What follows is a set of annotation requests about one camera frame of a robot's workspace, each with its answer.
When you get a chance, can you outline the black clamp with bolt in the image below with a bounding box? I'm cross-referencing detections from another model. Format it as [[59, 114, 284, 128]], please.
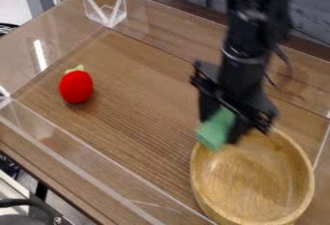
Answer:
[[29, 195, 75, 225]]

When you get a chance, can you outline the red toy strawberry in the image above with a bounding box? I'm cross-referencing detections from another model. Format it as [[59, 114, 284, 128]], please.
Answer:
[[59, 65, 94, 103]]

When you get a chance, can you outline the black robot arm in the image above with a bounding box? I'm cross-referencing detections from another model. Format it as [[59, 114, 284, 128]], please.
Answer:
[[192, 0, 290, 151]]

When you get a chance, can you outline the clear acrylic enclosure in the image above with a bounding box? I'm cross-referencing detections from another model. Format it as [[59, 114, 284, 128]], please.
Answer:
[[0, 0, 330, 225]]

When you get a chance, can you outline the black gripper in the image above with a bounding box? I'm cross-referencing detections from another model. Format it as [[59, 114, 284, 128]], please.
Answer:
[[192, 46, 278, 144]]

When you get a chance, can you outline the light wooden bowl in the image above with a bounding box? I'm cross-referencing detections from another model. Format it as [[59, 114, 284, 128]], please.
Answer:
[[190, 129, 315, 225]]

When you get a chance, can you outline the green rectangular block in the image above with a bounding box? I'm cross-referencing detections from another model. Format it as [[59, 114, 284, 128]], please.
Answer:
[[197, 107, 237, 152]]

